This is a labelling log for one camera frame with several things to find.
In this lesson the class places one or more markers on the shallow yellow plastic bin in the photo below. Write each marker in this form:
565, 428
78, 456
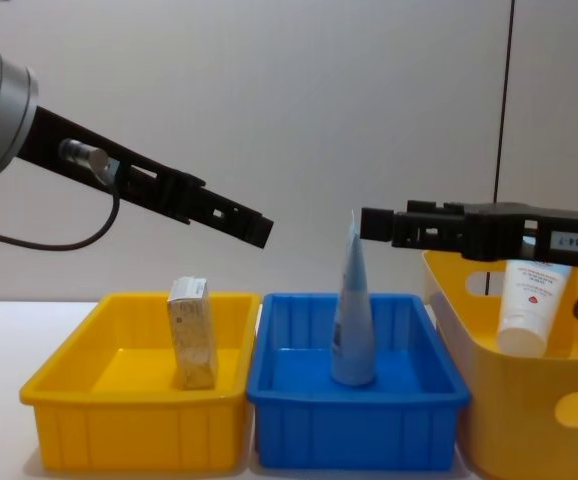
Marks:
134, 430

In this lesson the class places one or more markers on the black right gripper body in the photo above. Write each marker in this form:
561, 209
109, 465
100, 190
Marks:
509, 230

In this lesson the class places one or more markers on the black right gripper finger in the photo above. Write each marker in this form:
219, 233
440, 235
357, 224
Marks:
434, 205
379, 225

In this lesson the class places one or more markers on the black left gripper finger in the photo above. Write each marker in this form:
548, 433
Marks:
234, 220

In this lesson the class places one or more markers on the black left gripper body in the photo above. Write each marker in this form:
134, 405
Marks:
149, 185

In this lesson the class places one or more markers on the beige cardboard carton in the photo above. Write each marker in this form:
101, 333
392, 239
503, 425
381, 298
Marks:
191, 340

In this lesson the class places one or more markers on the white cream tube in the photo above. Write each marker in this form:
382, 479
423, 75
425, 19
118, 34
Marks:
529, 305

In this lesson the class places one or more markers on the light blue tube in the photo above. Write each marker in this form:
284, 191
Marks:
353, 320

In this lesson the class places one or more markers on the blue plastic bin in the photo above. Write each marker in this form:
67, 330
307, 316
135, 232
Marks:
349, 430

